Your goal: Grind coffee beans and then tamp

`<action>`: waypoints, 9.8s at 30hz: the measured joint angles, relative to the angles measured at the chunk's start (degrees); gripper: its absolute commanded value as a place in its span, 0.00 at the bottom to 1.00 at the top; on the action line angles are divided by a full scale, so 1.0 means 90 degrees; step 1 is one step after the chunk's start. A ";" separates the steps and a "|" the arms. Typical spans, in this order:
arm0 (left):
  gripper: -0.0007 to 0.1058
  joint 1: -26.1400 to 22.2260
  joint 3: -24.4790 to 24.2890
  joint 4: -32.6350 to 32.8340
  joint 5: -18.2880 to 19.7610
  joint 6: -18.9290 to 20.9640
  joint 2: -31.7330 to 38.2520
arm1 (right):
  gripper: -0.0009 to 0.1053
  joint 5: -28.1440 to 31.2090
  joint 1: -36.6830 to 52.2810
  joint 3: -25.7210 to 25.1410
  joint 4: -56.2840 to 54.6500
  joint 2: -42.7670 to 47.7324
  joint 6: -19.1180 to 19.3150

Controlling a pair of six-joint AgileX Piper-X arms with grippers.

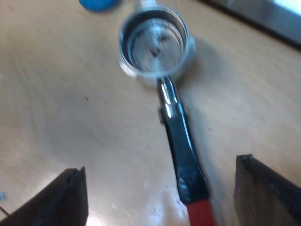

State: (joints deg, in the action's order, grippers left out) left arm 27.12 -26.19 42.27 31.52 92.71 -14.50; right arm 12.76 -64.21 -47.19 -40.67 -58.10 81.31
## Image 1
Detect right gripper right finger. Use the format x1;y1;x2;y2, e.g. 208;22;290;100
234;154;301;226

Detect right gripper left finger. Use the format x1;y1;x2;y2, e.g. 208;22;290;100
0;166;89;226

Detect bright blue tamper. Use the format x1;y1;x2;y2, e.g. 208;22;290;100
78;0;123;12

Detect filter holder with red-ended handle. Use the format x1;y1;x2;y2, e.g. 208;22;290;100
117;0;215;226

